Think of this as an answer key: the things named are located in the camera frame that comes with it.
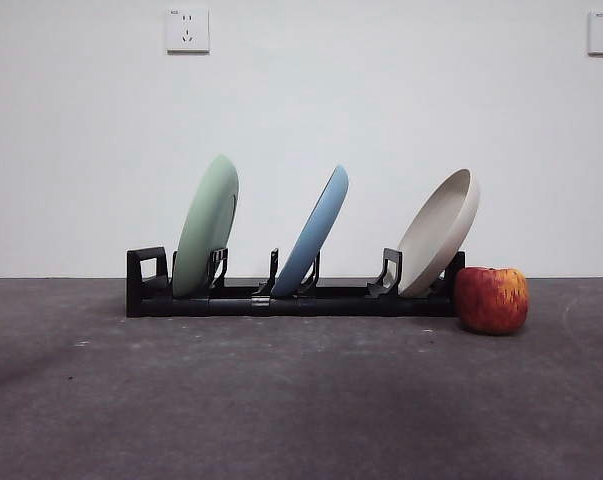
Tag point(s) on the green plate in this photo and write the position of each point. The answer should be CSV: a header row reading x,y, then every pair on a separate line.
x,y
206,215

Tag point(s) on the red apple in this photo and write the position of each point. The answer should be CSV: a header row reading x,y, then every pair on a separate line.
x,y
491,300

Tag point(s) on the blue plate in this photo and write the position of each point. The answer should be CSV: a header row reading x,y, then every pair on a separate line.
x,y
316,225

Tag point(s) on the black plate rack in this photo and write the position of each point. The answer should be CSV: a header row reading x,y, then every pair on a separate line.
x,y
331,305

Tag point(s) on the beige plate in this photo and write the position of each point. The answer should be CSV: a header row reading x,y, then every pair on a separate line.
x,y
441,235

